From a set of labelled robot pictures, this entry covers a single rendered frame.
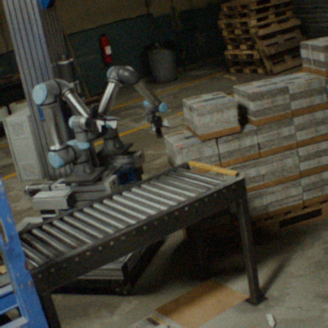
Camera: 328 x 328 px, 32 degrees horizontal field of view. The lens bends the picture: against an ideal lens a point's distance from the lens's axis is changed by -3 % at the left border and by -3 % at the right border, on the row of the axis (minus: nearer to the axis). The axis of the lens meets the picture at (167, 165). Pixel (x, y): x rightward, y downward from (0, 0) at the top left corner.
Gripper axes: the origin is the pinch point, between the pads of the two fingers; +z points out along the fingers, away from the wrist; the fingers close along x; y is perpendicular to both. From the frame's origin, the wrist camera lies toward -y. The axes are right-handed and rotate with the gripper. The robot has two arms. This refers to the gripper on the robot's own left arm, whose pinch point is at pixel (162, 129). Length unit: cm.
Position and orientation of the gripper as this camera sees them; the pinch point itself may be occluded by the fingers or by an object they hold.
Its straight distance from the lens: 431.1
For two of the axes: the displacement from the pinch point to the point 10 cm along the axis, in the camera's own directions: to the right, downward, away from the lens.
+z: 2.7, 2.5, -9.3
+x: 9.4, -2.6, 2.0
